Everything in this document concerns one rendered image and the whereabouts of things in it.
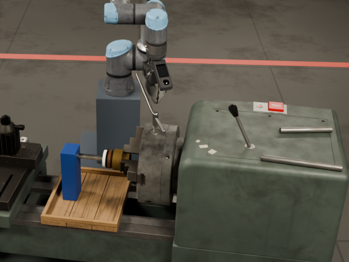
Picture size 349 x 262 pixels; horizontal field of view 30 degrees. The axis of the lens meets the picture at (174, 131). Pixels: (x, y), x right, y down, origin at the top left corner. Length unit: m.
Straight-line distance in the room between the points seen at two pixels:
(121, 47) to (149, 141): 0.64
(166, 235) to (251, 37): 4.31
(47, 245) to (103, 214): 0.26
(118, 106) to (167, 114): 2.14
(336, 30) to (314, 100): 1.66
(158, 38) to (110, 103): 0.78
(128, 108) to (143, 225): 0.64
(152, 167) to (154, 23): 0.53
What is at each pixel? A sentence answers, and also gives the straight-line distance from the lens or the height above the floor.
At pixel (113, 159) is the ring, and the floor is 1.10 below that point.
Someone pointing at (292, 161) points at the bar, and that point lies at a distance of 2.29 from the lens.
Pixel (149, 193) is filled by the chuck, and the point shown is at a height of 1.05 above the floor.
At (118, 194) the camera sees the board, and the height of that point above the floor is 0.89.
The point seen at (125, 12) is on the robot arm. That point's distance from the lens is 2.34.
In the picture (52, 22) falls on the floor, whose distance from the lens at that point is 6.84.
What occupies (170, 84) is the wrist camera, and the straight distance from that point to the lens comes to 2.29.
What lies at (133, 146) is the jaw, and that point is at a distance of 2.55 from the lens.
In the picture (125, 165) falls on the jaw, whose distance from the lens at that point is 2.48.
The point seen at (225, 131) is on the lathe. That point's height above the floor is 1.25.
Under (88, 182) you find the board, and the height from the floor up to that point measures 0.88.
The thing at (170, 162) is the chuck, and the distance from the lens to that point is 2.39.
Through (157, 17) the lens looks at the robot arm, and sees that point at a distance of 2.24.
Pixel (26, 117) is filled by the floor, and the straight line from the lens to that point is 5.08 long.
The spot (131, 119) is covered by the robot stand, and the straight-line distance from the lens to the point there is 3.01.
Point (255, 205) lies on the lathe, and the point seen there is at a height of 1.09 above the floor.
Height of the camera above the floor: 2.49
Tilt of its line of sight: 31 degrees down
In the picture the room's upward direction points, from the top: 3 degrees clockwise
